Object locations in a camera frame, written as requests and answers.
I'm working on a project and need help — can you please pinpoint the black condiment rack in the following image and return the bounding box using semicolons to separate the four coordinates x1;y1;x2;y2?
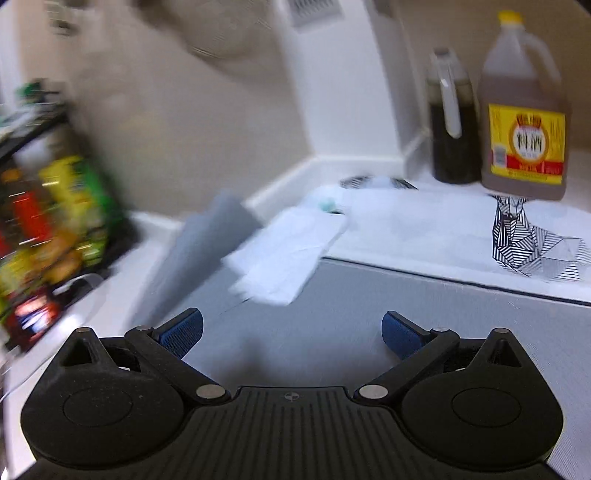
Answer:
0;104;141;278

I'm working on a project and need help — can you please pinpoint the white mat geometric deer print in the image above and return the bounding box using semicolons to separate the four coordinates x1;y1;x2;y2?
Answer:
300;174;591;306

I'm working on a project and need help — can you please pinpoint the wire mesh strainer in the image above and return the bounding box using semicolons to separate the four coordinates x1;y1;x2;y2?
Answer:
182;0;280;62

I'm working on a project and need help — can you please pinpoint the rack of condiment packets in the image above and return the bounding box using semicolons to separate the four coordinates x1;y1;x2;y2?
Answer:
0;80;116;352

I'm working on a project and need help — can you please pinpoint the grey woven mat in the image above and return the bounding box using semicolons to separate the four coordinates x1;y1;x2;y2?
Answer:
151;188;591;391

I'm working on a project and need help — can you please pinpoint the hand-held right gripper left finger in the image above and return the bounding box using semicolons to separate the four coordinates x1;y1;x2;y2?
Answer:
56;308;230;408

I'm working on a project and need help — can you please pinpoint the dark sauce dispenser bottle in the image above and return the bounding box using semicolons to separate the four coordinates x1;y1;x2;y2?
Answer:
427;46;484;184

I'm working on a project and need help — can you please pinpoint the cooking wine jug yellow label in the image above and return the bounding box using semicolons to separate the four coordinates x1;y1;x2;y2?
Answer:
479;11;572;202

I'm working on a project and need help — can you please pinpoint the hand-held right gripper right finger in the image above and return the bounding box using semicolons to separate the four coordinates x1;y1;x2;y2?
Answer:
353;310;532;408

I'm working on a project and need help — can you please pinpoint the white paper towel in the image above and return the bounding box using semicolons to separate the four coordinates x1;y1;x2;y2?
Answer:
221;204;350;306

